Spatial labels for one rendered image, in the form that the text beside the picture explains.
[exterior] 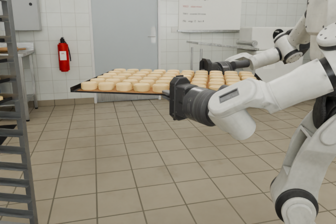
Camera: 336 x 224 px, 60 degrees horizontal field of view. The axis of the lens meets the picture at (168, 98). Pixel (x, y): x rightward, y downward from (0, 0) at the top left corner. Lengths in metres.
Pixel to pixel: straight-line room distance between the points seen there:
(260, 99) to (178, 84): 0.25
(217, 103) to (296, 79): 0.16
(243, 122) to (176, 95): 0.21
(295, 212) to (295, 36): 0.72
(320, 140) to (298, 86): 0.46
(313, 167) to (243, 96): 0.57
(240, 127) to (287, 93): 0.13
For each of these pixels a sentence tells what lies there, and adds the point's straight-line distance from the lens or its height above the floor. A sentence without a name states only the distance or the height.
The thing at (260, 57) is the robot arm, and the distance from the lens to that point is 1.41.
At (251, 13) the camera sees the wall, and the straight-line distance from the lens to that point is 5.41.
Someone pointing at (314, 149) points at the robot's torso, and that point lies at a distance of 1.07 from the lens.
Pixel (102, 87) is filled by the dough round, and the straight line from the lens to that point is 0.92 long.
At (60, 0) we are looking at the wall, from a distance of 4.74.
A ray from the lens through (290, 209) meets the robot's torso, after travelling 1.13.
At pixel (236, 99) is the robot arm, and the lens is 0.61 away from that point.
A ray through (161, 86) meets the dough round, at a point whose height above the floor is 1.02.
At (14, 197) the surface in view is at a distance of 1.80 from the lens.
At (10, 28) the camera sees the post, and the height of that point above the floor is 1.19.
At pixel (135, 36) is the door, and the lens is 4.78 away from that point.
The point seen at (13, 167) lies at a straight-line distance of 1.71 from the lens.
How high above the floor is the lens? 1.19
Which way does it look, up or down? 14 degrees down
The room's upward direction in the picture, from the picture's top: straight up
